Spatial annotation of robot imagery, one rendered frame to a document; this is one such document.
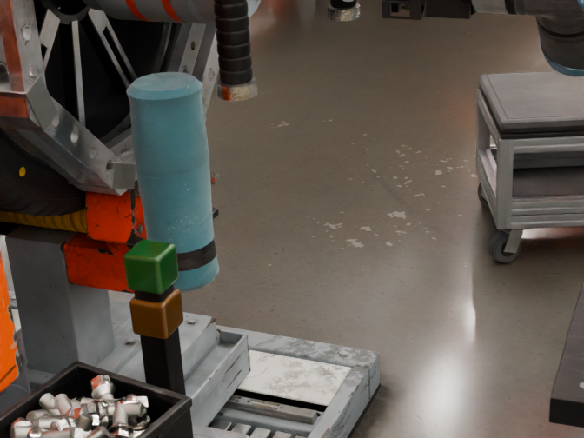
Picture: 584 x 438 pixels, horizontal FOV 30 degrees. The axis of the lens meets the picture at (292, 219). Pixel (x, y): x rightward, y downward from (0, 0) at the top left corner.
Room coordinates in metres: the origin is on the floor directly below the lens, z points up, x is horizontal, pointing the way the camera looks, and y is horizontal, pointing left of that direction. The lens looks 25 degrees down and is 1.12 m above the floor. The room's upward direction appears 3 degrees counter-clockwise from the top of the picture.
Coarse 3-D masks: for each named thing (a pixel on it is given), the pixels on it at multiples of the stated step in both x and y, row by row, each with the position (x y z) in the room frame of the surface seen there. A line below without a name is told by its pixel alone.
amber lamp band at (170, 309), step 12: (132, 300) 0.94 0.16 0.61; (168, 300) 0.94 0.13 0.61; (180, 300) 0.96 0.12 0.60; (132, 312) 0.94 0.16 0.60; (144, 312) 0.93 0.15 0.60; (156, 312) 0.93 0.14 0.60; (168, 312) 0.93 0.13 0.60; (180, 312) 0.95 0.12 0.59; (132, 324) 0.94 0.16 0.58; (144, 324) 0.93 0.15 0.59; (156, 324) 0.93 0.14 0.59; (168, 324) 0.93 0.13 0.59; (180, 324) 0.95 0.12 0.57; (156, 336) 0.93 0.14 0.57; (168, 336) 0.93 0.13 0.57
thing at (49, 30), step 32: (64, 0) 1.47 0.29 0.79; (64, 32) 1.41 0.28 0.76; (96, 32) 1.46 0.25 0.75; (128, 32) 1.61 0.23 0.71; (160, 32) 1.59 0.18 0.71; (64, 64) 1.41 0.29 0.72; (96, 64) 1.59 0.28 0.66; (128, 64) 1.52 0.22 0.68; (160, 64) 1.56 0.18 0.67; (64, 96) 1.40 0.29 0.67; (96, 96) 1.53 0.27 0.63; (96, 128) 1.44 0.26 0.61
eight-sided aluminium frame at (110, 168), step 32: (0, 0) 1.14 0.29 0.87; (32, 0) 1.17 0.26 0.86; (0, 32) 1.18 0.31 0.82; (32, 32) 1.16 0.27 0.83; (192, 32) 1.57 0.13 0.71; (0, 64) 1.17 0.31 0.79; (32, 64) 1.15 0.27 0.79; (192, 64) 1.57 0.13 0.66; (0, 96) 1.15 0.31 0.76; (32, 96) 1.14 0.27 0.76; (32, 128) 1.15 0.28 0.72; (64, 128) 1.19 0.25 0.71; (64, 160) 1.25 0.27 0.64; (96, 160) 1.24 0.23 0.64; (128, 160) 1.30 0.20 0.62; (96, 192) 1.29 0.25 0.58
